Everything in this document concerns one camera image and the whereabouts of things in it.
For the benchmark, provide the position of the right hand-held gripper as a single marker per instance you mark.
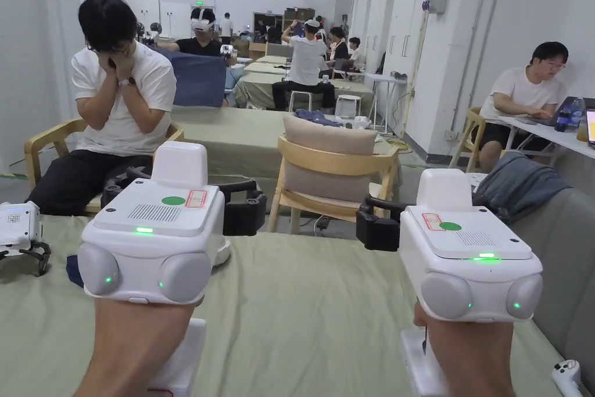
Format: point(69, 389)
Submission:
point(465, 253)

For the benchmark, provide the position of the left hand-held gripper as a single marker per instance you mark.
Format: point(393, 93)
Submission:
point(153, 215)

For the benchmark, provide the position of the person's left hand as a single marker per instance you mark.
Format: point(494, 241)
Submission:
point(125, 350)

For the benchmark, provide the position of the person's right hand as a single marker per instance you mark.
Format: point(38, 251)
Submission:
point(474, 360)

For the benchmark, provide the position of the bed with pale green sheet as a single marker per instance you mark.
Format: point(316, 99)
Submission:
point(232, 136)
point(302, 313)

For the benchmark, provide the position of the beige cushion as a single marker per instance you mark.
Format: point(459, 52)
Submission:
point(325, 136)

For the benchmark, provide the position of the spare hand-held gripper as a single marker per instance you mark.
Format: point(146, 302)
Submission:
point(357, 123)
point(18, 227)

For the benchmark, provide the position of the large blue cloth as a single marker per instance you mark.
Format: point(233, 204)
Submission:
point(197, 81)

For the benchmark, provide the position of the dark blue garment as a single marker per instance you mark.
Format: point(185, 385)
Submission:
point(316, 117)
point(73, 271)

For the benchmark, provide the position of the row of beds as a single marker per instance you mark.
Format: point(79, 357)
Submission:
point(260, 76)

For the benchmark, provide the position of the grey-blue garment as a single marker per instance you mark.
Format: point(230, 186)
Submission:
point(520, 178)

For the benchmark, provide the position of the wooden armchair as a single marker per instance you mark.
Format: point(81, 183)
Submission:
point(42, 146)

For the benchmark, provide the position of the group of people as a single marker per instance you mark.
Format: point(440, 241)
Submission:
point(339, 46)

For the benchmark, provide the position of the grey padded headboard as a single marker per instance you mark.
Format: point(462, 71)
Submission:
point(560, 276)

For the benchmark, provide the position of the white hand controller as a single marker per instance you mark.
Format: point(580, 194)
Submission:
point(567, 376)

